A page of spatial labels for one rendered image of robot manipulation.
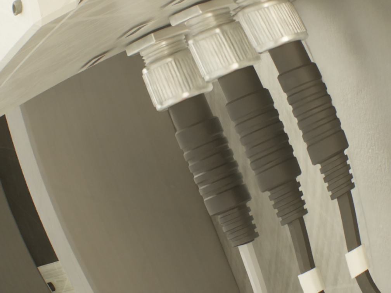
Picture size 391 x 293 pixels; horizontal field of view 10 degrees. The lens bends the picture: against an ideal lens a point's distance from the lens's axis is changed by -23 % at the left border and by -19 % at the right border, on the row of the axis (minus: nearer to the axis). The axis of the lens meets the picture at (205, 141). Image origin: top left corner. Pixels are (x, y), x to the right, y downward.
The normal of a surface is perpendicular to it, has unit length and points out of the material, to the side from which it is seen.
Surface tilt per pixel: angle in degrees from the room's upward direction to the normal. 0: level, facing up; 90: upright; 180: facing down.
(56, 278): 27
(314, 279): 42
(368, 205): 90
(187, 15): 68
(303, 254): 52
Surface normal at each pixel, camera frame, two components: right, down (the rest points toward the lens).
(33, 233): 0.32, -0.18
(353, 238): -0.02, 0.04
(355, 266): -0.26, 0.04
